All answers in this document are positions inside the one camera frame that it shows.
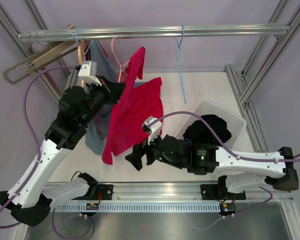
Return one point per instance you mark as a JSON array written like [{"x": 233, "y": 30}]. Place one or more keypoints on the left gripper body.
[{"x": 111, "y": 89}]

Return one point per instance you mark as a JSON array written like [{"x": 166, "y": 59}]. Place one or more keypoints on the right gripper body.
[{"x": 145, "y": 152}]

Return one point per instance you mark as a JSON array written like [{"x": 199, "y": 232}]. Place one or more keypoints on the pink hanger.
[{"x": 121, "y": 65}]

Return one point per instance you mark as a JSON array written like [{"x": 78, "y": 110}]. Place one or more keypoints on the red t shirt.
[{"x": 135, "y": 105}]

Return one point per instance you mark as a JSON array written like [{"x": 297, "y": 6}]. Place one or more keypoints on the grey t shirt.
[{"x": 101, "y": 131}]

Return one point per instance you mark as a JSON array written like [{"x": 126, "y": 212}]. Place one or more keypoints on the black t shirt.
[{"x": 198, "y": 133}]

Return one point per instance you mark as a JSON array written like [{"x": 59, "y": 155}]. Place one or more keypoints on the light blue wire hanger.
[{"x": 178, "y": 55}]

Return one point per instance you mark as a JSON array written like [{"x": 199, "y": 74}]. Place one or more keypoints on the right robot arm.
[{"x": 241, "y": 170}]

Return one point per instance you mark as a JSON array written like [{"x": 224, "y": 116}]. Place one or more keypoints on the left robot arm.
[{"x": 29, "y": 203}]

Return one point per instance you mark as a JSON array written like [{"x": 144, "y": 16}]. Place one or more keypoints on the tan wooden clip hanger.
[{"x": 52, "y": 52}]

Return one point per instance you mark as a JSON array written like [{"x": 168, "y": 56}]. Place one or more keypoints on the olive green hanger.
[{"x": 16, "y": 73}]

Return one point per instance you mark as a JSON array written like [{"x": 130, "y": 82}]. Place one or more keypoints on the white plastic basket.
[{"x": 228, "y": 126}]

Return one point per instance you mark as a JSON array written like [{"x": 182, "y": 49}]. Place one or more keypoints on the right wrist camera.
[{"x": 152, "y": 126}]

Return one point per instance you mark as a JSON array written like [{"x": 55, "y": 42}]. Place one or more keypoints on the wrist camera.
[
  {"x": 88, "y": 73},
  {"x": 152, "y": 126}
]

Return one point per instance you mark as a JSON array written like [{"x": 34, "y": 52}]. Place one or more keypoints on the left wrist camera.
[{"x": 88, "y": 73}]

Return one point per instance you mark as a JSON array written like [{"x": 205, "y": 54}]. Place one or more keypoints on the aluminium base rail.
[{"x": 183, "y": 191}]

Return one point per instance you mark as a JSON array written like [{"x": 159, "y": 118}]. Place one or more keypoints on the white slotted cable duct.
[{"x": 126, "y": 207}]

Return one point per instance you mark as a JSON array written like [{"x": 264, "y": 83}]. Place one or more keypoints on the aluminium hanging rail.
[{"x": 154, "y": 32}]

